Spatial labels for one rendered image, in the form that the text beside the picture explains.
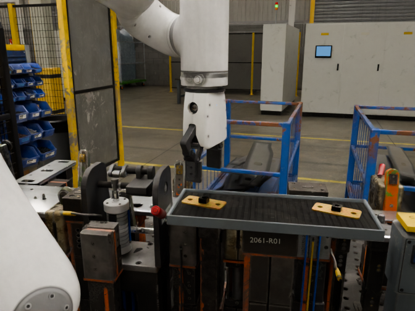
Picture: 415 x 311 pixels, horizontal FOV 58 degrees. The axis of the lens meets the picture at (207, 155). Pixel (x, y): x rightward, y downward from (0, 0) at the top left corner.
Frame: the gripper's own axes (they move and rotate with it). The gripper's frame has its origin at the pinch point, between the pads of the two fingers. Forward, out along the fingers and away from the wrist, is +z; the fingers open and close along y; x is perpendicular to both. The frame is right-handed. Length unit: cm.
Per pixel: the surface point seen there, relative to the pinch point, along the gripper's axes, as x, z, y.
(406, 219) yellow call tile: -35.6, 6.8, 7.8
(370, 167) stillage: -29, 54, 204
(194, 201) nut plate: 1.7, 6.6, -0.8
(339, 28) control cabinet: 64, -68, 805
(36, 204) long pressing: 62, 23, 12
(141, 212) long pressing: 29.7, 23.1, 20.9
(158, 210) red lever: 7.4, 7.8, -5.2
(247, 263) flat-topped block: -9.9, 16.4, -2.3
